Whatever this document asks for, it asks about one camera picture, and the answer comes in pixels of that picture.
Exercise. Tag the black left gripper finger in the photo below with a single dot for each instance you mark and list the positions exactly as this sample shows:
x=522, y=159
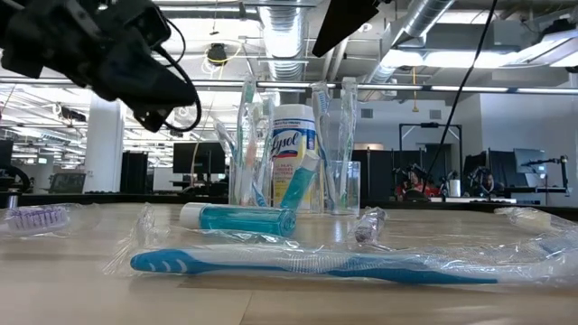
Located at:
x=167, y=100
x=169, y=81

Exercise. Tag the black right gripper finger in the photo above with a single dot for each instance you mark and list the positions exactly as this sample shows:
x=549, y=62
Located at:
x=347, y=18

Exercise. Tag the teal mouthwash bottle white cap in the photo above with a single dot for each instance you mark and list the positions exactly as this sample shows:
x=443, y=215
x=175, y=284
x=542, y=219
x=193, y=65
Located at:
x=244, y=220
x=298, y=185

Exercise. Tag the purple toothbrush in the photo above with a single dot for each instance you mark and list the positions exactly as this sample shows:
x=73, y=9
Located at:
x=36, y=218
x=368, y=228

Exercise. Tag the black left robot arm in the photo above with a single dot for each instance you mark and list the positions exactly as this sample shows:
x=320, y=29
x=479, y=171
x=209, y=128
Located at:
x=27, y=45

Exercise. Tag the black computer monitor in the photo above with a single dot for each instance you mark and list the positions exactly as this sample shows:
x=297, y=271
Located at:
x=5, y=153
x=198, y=158

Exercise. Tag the long linear ceiling light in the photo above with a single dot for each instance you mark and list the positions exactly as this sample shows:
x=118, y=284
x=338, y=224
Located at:
x=388, y=86

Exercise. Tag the black tall cabinet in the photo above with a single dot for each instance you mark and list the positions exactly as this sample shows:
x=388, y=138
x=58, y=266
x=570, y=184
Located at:
x=134, y=173

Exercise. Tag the white square pillar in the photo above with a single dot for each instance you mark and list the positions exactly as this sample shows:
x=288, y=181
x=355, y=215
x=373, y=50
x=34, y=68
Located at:
x=105, y=153

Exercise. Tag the bright ceiling light panel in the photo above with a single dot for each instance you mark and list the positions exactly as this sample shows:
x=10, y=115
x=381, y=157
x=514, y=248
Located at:
x=451, y=58

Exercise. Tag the white yellow Lysol wipes canister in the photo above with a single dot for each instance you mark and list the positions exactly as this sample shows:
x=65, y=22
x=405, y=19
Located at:
x=291, y=135

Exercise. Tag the black mesh office chair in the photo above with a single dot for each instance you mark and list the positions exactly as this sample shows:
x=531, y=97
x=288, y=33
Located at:
x=67, y=182

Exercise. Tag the dark room divider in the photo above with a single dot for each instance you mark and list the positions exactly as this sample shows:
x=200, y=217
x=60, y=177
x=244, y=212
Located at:
x=384, y=167

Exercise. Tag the clear acrylic organizer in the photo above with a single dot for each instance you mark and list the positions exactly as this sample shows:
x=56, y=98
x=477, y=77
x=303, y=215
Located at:
x=351, y=192

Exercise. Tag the person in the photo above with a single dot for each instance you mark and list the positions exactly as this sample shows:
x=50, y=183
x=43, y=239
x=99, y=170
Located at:
x=408, y=189
x=490, y=178

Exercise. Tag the white cup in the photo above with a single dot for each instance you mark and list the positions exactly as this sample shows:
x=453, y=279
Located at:
x=455, y=188

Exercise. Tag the grey computer monitor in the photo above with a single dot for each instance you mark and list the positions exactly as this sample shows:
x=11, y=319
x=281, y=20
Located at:
x=529, y=160

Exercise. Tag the black boom stand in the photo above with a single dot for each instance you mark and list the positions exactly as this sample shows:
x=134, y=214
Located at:
x=563, y=173

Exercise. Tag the black ceiling camera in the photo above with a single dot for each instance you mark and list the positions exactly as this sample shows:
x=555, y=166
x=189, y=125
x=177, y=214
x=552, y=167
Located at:
x=217, y=53

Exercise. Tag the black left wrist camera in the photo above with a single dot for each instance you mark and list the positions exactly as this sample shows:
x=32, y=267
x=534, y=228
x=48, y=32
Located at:
x=151, y=25

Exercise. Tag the shiny foil air duct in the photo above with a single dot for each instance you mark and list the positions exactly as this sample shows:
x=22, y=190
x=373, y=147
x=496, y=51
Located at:
x=283, y=36

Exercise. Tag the ribbed metal air duct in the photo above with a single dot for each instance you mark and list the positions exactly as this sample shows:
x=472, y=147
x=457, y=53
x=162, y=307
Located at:
x=422, y=18

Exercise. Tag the black aluminium table frame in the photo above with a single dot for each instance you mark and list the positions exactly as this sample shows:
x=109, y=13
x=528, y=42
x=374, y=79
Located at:
x=113, y=198

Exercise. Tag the black gantry frame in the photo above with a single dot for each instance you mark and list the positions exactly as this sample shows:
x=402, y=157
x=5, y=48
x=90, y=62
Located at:
x=430, y=125

